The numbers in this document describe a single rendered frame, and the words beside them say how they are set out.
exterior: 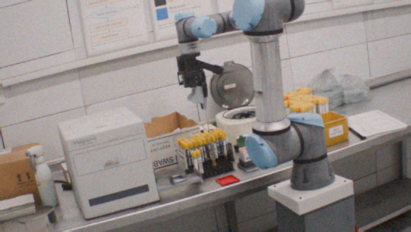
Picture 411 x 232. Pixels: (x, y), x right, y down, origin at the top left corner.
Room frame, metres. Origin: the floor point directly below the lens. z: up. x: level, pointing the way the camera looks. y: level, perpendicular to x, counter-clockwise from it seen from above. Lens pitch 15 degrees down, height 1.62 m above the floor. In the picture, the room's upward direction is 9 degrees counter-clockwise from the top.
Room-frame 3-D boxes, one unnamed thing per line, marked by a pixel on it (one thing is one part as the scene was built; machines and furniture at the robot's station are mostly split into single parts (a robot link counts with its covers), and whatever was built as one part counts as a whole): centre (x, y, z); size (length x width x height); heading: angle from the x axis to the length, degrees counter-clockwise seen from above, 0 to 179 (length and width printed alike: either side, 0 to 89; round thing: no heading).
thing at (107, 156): (1.85, 0.38, 1.03); 0.31 x 0.27 x 0.30; 110
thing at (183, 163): (2.07, 0.03, 0.91); 0.20 x 0.10 x 0.07; 110
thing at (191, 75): (1.96, 0.03, 1.28); 0.09 x 0.08 x 0.12; 110
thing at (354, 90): (2.66, -0.77, 0.94); 0.20 x 0.17 x 0.14; 84
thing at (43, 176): (1.85, 0.65, 1.00); 0.09 x 0.08 x 0.24; 20
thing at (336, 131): (2.10, -0.48, 0.93); 0.13 x 0.13 x 0.10; 19
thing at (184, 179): (1.83, 0.16, 0.92); 0.21 x 0.07 x 0.05; 110
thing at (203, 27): (1.89, -0.04, 1.43); 0.11 x 0.11 x 0.08; 28
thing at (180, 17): (1.96, 0.02, 1.43); 0.09 x 0.08 x 0.11; 28
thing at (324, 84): (2.63, -0.59, 0.97); 0.26 x 0.17 x 0.19; 124
